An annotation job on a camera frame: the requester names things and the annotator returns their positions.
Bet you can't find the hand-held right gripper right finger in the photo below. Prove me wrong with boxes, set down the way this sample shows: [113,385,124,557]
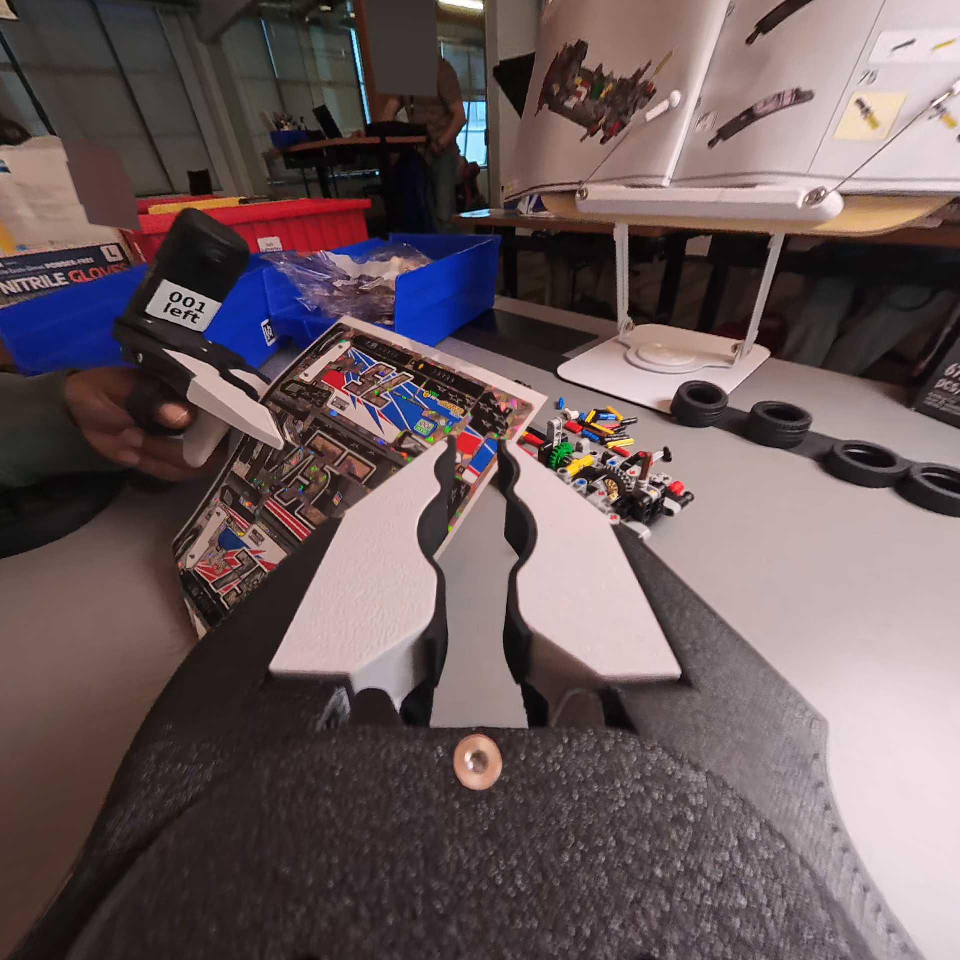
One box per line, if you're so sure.
[496,442,684,727]

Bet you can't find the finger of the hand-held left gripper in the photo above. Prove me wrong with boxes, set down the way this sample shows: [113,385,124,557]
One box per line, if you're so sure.
[221,363,271,404]
[174,351,287,451]

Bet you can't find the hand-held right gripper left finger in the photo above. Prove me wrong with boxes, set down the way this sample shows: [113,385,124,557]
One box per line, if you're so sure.
[268,435,459,727]

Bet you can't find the holographic lego sticker sheet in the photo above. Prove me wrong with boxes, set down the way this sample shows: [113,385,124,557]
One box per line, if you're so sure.
[172,315,550,640]

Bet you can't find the partly built lego car chassis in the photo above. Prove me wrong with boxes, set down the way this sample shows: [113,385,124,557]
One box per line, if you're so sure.
[525,416,695,526]

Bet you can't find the clear bags of lego parts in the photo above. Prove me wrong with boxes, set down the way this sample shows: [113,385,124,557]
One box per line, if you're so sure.
[262,243,436,327]

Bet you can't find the pile of loose lego pieces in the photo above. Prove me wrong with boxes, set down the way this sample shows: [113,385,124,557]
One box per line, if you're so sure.
[558,405,639,455]

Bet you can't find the black lego set box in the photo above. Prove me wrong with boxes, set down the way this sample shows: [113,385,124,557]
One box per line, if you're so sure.
[911,322,960,421]

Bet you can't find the lego instruction booklet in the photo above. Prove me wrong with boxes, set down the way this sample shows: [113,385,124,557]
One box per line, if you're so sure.
[502,0,960,204]

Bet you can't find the person's left hand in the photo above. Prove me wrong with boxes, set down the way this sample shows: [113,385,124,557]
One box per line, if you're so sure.
[63,366,219,481]

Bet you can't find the red storage bin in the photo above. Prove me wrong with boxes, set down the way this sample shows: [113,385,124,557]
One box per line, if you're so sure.
[135,196,372,260]

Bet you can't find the background wooden desk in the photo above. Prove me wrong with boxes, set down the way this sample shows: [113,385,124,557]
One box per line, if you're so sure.
[277,123,432,200]

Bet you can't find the nitrile gloves box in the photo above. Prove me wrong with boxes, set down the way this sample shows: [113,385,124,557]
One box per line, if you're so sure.
[0,135,99,260]

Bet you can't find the black rubber toy tire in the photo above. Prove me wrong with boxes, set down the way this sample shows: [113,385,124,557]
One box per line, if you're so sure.
[669,380,729,429]
[825,441,912,489]
[896,463,960,517]
[746,401,813,450]

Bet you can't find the white book stand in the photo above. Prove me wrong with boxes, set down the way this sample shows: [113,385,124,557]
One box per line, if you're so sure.
[540,183,954,415]

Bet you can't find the long wooden table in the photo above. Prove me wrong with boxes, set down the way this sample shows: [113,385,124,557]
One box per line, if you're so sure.
[453,210,960,252]

